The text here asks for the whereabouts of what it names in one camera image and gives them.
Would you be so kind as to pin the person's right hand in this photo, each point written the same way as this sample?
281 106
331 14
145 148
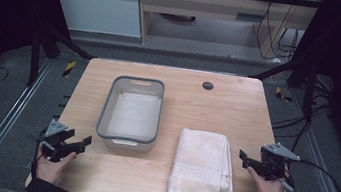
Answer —
267 188

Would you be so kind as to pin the person's left hand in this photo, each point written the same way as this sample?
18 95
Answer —
51 167

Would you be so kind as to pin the white towel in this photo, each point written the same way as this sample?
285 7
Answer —
200 166

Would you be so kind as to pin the grey plastic basin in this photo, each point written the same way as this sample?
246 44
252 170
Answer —
134 114

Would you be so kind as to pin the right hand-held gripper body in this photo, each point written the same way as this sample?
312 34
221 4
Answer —
272 164

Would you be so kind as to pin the light wooden desk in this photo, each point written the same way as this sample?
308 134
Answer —
204 8

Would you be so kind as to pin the black metal stand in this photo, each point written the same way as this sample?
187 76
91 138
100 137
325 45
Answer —
308 92
35 57

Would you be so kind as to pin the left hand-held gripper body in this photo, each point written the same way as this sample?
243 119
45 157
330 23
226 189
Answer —
55 142

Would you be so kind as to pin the yellow black tape strip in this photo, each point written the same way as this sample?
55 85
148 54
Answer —
282 95
69 69

